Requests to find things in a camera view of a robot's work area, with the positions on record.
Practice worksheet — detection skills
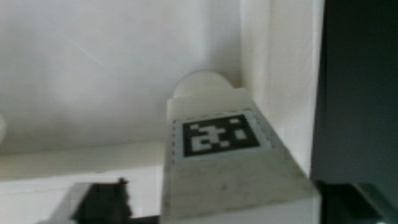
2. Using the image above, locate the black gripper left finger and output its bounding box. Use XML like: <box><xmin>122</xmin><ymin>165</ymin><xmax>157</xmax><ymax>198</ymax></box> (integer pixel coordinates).
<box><xmin>43</xmin><ymin>177</ymin><xmax>136</xmax><ymax>224</ymax></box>

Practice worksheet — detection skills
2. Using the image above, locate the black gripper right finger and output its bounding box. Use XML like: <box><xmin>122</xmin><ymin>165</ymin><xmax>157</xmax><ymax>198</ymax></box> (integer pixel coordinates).
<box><xmin>319</xmin><ymin>182</ymin><xmax>398</xmax><ymax>224</ymax></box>

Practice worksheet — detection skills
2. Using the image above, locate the white square tabletop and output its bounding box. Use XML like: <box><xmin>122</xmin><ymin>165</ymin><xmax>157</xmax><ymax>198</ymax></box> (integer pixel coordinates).
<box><xmin>0</xmin><ymin>0</ymin><xmax>326</xmax><ymax>224</ymax></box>

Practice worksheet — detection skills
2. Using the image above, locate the white table leg with tag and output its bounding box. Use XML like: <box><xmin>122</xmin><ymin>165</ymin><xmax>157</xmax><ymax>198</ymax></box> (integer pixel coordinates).
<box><xmin>161</xmin><ymin>71</ymin><xmax>322</xmax><ymax>224</ymax></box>

